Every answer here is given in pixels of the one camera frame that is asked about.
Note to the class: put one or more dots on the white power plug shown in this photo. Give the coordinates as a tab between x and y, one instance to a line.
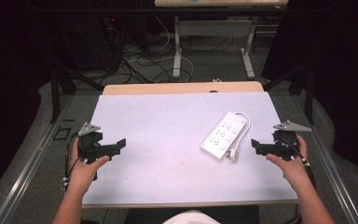
231	155

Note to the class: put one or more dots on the aluminium floor rail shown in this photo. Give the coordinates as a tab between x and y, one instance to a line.
28	165
332	174

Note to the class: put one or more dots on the wooden table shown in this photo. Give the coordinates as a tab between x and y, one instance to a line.
167	88

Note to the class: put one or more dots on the person's white shirt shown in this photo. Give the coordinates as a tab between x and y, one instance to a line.
191	218

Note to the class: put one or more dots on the desk with white legs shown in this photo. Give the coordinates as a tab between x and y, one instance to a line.
214	28

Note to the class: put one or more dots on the person's right hand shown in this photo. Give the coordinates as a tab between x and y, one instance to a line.
292	171

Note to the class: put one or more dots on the white table mat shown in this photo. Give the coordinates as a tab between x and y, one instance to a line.
174	155

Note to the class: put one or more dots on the white power strip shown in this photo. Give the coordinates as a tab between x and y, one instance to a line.
222	137

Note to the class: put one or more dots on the dark curtain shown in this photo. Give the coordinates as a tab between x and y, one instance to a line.
12	77
345	77

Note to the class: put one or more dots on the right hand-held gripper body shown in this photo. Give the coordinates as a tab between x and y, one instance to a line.
284	143

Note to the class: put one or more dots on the black metal stand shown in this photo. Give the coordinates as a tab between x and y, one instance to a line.
57	93
307	93

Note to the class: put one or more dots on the person's black trousers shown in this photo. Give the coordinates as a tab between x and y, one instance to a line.
146	216

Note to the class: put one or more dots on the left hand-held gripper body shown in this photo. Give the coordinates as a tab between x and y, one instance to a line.
90	146

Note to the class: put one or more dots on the person's left hand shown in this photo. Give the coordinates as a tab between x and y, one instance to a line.
84	174

